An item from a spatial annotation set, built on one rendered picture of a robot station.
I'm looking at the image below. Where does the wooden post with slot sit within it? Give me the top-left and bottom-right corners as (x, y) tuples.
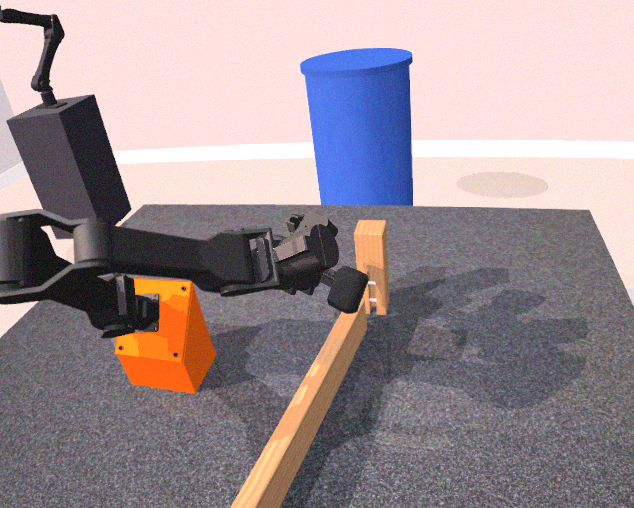
(354, 220), (390, 315)

